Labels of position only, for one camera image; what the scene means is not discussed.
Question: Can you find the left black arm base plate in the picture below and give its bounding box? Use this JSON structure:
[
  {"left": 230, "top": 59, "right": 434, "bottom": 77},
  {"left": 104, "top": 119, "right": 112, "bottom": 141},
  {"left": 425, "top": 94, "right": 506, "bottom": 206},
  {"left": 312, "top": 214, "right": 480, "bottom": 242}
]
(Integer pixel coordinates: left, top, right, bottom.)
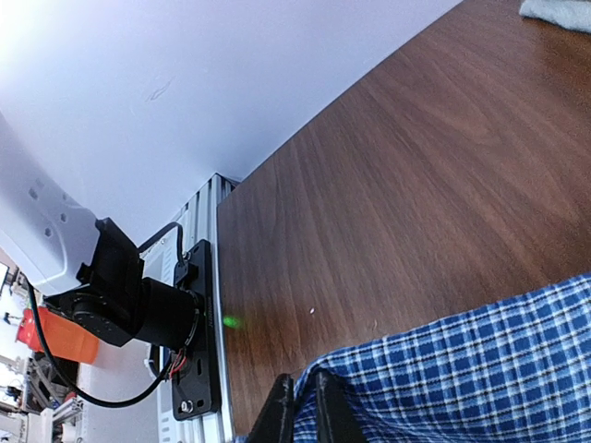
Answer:
[{"left": 172, "top": 239, "right": 222, "bottom": 421}]

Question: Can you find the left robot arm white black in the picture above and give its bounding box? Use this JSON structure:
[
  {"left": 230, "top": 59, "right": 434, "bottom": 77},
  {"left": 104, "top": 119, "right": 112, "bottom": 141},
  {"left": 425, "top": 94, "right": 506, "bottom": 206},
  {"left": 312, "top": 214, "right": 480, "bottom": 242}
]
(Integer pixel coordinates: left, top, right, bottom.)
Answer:
[{"left": 1, "top": 121, "right": 203, "bottom": 351}]

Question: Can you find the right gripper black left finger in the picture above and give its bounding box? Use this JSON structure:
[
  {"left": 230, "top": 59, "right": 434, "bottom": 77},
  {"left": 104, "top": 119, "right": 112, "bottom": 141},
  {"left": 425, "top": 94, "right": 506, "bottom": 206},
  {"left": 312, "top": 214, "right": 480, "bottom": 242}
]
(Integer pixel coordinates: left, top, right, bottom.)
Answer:
[{"left": 248, "top": 374, "right": 295, "bottom": 443}]

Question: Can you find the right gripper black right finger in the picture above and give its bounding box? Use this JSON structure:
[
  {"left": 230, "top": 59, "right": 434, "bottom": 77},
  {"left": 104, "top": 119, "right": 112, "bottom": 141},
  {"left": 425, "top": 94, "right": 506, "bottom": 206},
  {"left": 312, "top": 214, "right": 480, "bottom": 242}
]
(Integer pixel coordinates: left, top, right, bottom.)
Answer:
[{"left": 315, "top": 370, "right": 367, "bottom": 443}]

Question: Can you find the blue small-check long sleeve shirt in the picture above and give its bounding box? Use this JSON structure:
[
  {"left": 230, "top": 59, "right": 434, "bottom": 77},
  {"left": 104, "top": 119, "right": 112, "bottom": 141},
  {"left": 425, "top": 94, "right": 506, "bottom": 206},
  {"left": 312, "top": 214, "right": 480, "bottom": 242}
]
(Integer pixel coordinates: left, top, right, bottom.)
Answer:
[{"left": 294, "top": 274, "right": 590, "bottom": 442}]

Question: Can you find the white folded cloth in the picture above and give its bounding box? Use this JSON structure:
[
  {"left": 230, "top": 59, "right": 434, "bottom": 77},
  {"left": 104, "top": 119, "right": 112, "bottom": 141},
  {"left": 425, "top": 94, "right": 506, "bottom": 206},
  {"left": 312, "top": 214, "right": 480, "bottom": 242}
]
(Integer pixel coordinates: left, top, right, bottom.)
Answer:
[{"left": 519, "top": 0, "right": 590, "bottom": 33}]

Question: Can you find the orange object in background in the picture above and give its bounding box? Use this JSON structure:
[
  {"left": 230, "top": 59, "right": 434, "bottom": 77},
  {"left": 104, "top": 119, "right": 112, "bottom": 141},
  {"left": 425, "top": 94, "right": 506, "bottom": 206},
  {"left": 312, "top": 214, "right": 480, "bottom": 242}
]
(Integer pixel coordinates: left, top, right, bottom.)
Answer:
[{"left": 17, "top": 307, "right": 100, "bottom": 365}]

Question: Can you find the front aluminium rail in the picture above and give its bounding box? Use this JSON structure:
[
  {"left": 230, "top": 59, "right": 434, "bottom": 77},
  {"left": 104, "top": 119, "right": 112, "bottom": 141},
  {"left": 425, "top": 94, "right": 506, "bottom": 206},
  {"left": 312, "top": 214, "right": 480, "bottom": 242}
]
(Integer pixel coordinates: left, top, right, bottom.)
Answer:
[{"left": 157, "top": 174, "right": 235, "bottom": 442}]

